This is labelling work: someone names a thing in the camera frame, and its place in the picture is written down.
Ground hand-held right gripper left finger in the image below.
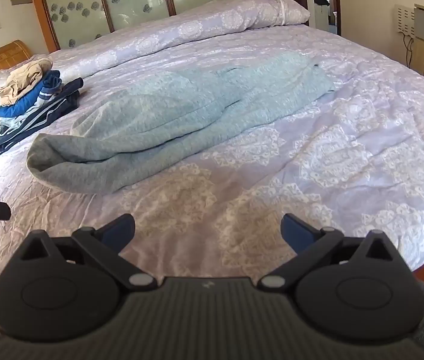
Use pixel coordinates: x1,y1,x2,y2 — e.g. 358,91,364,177
19,213,156,292

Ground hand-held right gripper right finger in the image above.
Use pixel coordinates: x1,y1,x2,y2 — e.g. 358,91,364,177
258,212,395,293

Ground light grey pants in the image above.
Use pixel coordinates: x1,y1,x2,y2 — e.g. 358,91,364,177
26,52,335,196

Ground purple patterned bed cover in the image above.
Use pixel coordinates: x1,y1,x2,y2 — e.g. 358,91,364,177
0,26,424,308

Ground pile of folded clothes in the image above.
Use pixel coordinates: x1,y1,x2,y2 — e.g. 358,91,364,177
0,77,85,157

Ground blue folded garment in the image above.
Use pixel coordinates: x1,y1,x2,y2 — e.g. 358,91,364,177
0,70,62,118

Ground beige folded garment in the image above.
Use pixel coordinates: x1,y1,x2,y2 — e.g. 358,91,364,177
0,58,53,102

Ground folded purple patterned quilt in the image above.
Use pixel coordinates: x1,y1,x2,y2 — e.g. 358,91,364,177
49,0,311,80

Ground wardrobe with frosted flower doors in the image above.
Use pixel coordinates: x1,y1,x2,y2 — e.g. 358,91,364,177
27,0,246,54

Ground black cable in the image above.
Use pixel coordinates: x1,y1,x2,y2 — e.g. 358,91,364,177
402,32,415,67

